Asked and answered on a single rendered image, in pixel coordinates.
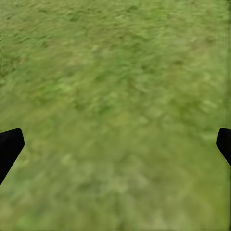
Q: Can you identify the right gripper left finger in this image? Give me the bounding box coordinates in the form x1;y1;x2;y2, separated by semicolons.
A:
0;128;25;185

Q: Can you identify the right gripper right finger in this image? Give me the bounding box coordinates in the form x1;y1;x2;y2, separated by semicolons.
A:
216;128;231;166

